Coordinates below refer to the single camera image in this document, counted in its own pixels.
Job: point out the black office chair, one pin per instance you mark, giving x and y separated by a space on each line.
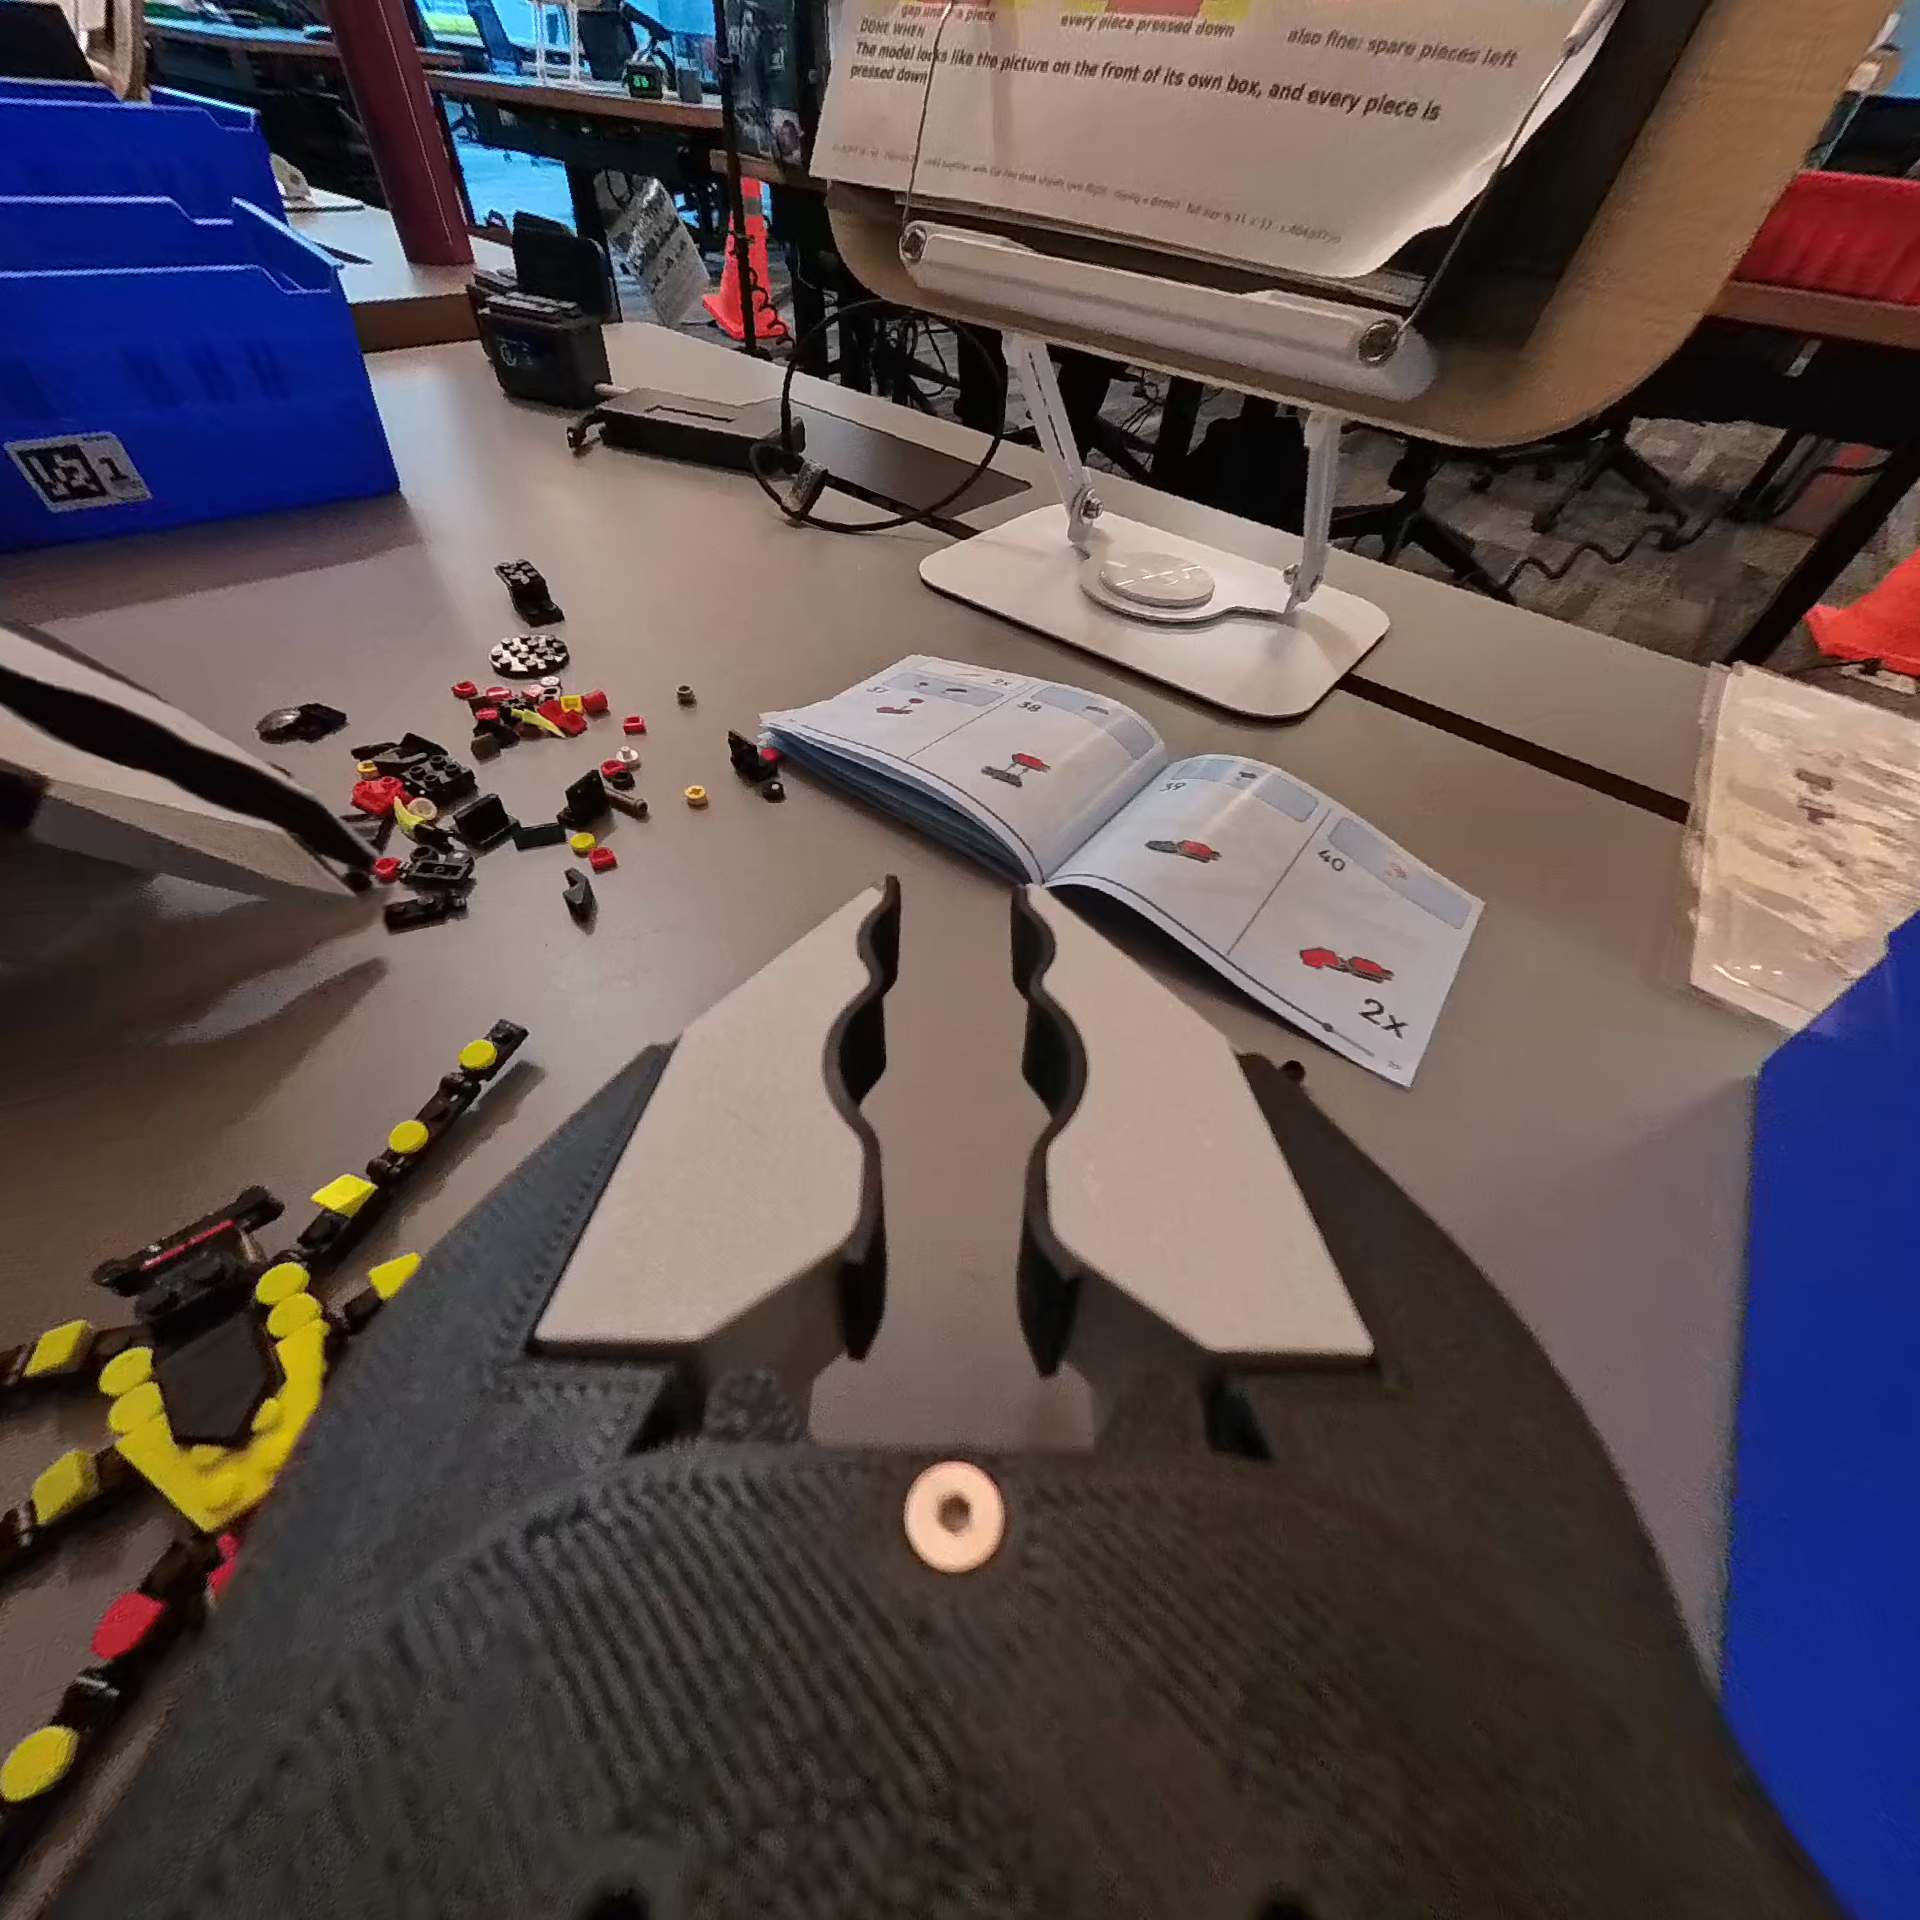
1440 511

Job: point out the red plastic bin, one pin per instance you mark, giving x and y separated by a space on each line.
1830 241

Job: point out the black device with display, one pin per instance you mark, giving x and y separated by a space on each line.
546 353

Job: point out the blue bin with tag sticker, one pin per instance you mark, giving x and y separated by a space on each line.
180 376

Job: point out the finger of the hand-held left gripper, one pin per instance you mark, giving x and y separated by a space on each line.
148 827
148 715

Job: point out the wooden stand board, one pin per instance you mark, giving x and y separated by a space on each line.
1650 300

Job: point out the white metal document stand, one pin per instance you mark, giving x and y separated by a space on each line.
1200 645

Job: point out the black round lego plate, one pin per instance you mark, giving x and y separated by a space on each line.
530 657

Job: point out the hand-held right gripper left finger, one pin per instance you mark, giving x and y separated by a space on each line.
704 1201

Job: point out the blue plastic bin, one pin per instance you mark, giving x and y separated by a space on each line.
119 149
1830 1425

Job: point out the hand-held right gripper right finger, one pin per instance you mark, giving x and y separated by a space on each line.
1200 1214

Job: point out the black charger device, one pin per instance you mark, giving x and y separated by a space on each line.
839 451

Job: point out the orange traffic cone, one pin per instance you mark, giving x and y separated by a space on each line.
746 284
1875 623

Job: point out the black lego bracket block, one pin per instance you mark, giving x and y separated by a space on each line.
529 593

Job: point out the lego instruction booklet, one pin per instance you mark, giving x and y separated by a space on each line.
1142 855

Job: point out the lego spider model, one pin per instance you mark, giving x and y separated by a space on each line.
211 1395

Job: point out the pile of loose lego pieces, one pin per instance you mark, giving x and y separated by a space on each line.
450 780

